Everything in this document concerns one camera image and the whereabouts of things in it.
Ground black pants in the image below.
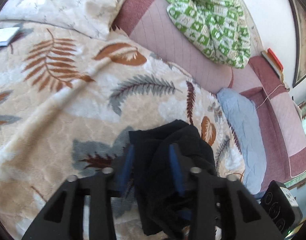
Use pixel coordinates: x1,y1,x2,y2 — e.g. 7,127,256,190
129,120,217,239

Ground black device with buttons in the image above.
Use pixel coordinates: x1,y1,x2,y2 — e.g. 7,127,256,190
260,180,303,237

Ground light blue pillow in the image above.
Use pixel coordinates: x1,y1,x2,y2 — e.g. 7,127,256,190
217,88,267,194

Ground leaf pattern fleece blanket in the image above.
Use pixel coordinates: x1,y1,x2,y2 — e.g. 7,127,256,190
0,23,245,239

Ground red book stack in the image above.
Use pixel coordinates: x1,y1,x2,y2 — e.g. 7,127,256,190
261,49,284,74

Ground white booklet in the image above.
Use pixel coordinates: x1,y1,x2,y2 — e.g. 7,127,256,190
0,27,20,47

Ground green white patterned quilt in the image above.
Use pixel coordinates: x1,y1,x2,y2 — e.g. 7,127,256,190
167,0,251,69

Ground white floral pillow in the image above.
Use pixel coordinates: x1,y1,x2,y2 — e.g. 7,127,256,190
0,0,126,40

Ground pink maroon quilted bedspread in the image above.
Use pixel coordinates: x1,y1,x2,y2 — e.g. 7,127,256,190
111,0,306,196

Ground framed wall painting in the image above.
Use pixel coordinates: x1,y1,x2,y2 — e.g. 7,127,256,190
289,0,306,87

